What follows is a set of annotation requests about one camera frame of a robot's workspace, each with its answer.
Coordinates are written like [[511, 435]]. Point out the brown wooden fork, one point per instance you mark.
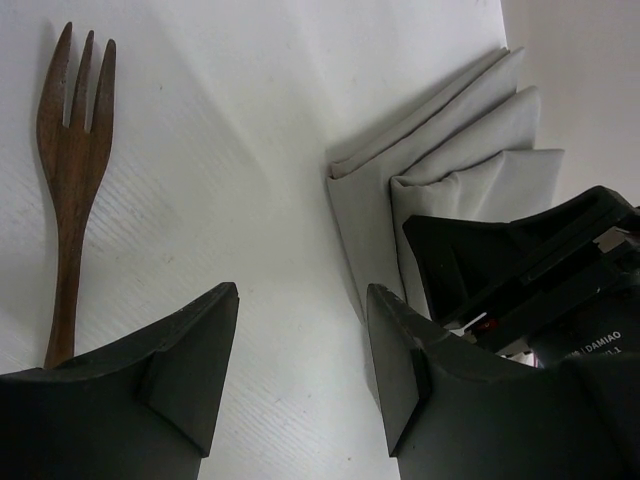
[[74, 157]]

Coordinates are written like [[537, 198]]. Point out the grey cloth napkin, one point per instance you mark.
[[468, 153]]

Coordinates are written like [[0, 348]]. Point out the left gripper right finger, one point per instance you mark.
[[452, 410]]

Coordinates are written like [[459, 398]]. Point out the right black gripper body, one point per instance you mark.
[[561, 283]]

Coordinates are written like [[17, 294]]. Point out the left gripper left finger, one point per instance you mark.
[[142, 407]]

